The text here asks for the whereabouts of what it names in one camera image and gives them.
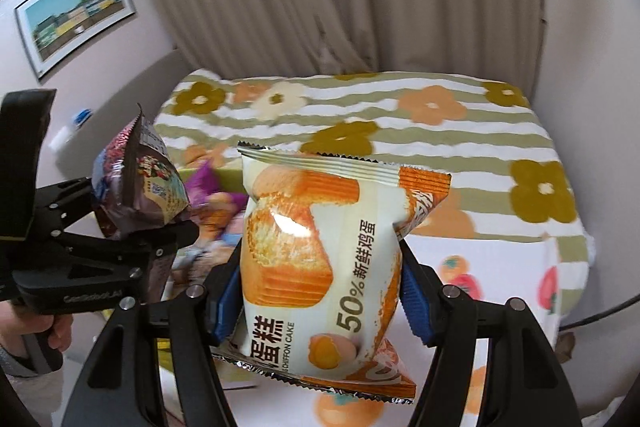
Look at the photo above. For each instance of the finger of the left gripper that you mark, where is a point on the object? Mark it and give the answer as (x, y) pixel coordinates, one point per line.
(72, 258)
(64, 203)

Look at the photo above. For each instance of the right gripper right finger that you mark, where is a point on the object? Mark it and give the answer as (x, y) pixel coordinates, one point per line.
(524, 384)

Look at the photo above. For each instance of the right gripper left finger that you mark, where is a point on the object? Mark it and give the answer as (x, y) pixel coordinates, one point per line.
(119, 384)

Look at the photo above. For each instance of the dark purple snack packet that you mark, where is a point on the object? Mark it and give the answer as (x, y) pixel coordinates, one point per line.
(134, 182)

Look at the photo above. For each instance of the purple chip bag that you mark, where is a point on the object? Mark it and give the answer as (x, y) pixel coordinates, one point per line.
(212, 208)

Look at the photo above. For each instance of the orange chiffon cake packet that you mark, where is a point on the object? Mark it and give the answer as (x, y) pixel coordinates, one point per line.
(320, 268)

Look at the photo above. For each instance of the person's left hand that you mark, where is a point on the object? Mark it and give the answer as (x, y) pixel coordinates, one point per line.
(17, 322)

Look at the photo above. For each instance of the blue capped white bottle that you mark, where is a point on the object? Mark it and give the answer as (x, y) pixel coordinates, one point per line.
(67, 132)

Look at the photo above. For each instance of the persimmon print tablecloth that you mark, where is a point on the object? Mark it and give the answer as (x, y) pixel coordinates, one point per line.
(524, 384)

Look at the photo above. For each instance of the green lined cardboard box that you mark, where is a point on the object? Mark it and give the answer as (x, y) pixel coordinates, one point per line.
(200, 318)

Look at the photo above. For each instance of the grey upholstered headboard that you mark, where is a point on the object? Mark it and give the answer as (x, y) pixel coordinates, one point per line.
(150, 89)

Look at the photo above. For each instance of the framed houses picture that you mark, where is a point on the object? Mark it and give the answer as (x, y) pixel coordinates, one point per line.
(51, 30)

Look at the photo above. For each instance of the floral striped quilt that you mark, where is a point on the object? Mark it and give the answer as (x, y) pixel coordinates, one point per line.
(507, 181)

